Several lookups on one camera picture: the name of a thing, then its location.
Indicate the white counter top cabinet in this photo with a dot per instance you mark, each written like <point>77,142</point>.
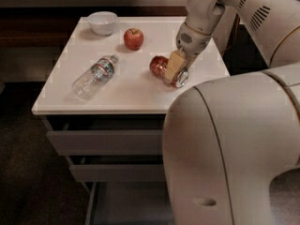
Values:
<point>133,98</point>

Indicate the red apple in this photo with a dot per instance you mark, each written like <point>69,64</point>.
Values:
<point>133,39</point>

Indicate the grey top drawer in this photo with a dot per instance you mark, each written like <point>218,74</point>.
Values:
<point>110,142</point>

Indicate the grey middle drawer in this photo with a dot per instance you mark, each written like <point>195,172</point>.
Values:
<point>127,168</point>

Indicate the white bowl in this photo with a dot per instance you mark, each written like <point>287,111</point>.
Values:
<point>102,23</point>

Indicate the black side cabinet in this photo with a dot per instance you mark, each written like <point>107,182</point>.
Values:
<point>241,54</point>

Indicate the red coke can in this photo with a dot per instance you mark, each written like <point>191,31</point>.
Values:
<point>161,67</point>

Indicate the grey bottom drawer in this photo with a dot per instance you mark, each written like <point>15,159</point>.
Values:
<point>129,203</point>

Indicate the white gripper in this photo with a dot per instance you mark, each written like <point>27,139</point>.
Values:
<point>191,42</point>

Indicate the grey drawer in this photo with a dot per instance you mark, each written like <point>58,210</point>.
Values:
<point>127,168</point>
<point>110,142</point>
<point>129,203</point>

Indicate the clear plastic water bottle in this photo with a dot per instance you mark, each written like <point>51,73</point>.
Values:
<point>94,77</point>

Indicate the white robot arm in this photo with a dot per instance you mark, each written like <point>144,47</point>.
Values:
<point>224,141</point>

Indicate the dark wooden shelf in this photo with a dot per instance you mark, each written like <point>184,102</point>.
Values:
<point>52,26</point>

